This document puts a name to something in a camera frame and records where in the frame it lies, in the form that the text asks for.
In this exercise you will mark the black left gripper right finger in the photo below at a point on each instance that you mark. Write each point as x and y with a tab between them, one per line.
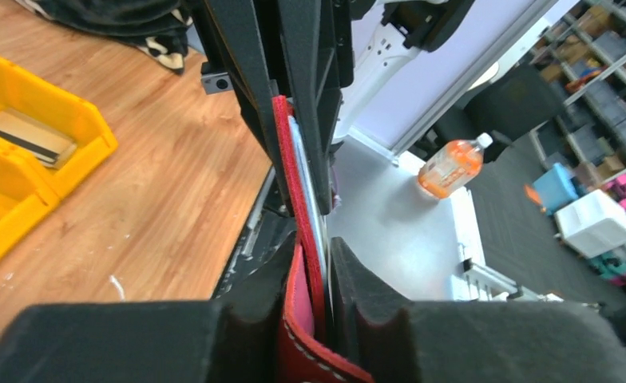
396	339

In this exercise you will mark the white cards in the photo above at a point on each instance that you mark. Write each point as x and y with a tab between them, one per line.
316	221

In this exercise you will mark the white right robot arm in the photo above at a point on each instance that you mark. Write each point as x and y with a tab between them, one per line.
406	29

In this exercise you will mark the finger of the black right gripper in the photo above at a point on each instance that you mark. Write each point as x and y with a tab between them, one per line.
231	28
316	41

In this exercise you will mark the red leather card holder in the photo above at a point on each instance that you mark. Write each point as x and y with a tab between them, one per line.
301	353

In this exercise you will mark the orange drink bottle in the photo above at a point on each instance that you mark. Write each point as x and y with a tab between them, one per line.
453	166

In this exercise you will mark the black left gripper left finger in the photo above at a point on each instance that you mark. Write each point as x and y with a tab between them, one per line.
226	339

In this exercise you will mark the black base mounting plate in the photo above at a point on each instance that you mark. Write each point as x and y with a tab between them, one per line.
266	227

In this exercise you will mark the black floral blanket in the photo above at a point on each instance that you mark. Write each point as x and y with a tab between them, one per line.
158	28

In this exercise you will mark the yellow bin with striped cards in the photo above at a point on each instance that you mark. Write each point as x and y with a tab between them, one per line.
77	118

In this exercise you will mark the beige striped cards in bin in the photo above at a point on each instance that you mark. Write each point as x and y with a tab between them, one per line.
49	146

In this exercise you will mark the yellow bin with black holder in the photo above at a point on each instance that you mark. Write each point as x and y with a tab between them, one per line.
26	197

